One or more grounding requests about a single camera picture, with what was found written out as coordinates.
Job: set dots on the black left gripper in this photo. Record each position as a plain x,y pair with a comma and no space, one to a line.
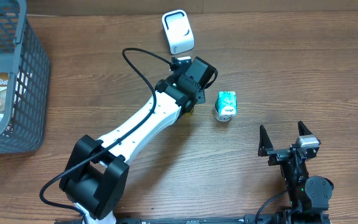
200,95

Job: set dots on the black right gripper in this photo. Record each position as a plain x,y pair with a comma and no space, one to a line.
278,155

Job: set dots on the yellow Vim bottle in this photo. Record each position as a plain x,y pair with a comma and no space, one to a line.
189,113

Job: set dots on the green tissue pack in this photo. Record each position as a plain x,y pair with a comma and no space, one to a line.
226,103

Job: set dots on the green white Knorr jar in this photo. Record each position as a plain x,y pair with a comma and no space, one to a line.
224,113

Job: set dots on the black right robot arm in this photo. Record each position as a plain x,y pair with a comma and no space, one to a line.
309,195

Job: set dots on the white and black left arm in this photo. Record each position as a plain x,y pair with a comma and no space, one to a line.
101,166

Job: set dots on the white barcode scanner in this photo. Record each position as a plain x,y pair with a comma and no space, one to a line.
178,31

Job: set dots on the grey plastic mesh basket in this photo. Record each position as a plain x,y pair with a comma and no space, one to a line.
23,58

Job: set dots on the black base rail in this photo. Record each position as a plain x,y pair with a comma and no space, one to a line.
247,219

